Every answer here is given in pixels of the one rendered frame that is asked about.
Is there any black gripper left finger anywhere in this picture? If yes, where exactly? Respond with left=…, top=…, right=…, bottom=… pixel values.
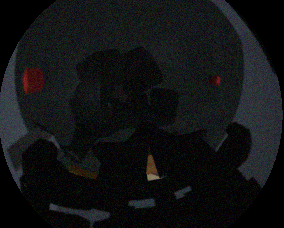
left=91, top=121, right=148, bottom=175

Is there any orange rectangular bar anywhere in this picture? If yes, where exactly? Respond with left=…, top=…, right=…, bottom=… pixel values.
left=67, top=164, right=98, bottom=179

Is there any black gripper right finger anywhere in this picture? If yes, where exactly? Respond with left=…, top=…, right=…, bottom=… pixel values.
left=144, top=120, right=208, bottom=178

